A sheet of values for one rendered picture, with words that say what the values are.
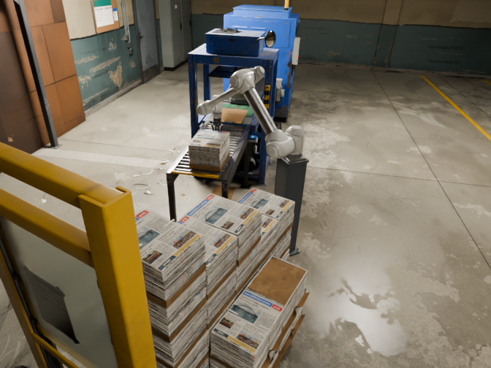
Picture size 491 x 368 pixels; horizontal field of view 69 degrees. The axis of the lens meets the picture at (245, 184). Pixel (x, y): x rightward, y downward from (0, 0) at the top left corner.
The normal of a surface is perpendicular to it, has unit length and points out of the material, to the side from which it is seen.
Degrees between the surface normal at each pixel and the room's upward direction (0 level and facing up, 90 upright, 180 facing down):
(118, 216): 90
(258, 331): 1
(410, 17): 90
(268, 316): 1
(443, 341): 0
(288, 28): 90
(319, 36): 90
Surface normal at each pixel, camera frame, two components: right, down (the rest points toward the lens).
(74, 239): 0.04, -0.86
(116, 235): 0.86, 0.29
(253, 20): -0.17, 0.49
